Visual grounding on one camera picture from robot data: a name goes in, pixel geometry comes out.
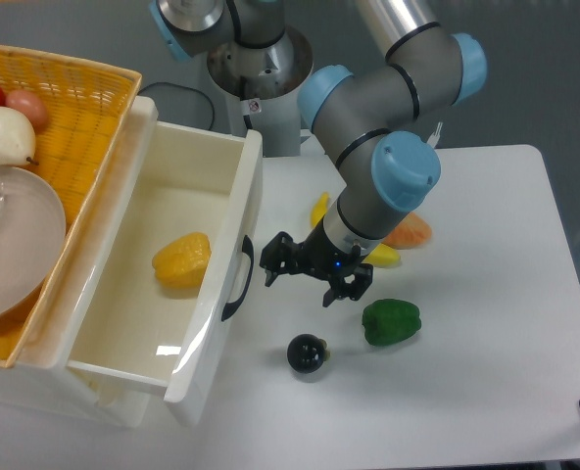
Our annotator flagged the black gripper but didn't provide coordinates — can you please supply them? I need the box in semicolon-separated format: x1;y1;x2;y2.
260;222;372;307

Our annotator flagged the white top drawer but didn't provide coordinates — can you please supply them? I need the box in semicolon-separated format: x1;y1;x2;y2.
68;123;263;426

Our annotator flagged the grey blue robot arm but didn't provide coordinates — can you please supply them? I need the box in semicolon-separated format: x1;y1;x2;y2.
149;1;487;305

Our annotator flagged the yellow toy banana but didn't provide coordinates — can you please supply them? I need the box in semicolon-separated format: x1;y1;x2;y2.
310;192;401;268

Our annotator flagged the black round mangosteen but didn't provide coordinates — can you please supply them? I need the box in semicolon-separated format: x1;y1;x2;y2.
286;333;330;374

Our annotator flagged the green bell pepper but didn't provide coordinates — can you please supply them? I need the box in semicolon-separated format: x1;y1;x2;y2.
362;299;422;347

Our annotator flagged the orange fruit slice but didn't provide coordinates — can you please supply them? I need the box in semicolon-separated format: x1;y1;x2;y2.
382;212;432;250

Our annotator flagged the yellow toy corn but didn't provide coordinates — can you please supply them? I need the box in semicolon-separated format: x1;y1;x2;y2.
152;232;212;289

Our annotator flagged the yellow wicker basket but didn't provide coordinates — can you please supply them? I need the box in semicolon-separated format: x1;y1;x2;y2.
0;45;142;368

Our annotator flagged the beige plate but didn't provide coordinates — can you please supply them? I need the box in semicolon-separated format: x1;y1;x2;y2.
0;165;66;315

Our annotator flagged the white toy pear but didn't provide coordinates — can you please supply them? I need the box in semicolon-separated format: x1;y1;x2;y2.
0;107;39;166

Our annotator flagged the pink toy peach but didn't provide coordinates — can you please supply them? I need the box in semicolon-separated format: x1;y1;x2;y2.
5;89;49;133

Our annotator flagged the black cable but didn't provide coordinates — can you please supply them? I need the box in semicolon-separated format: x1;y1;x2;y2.
137;81;217;132

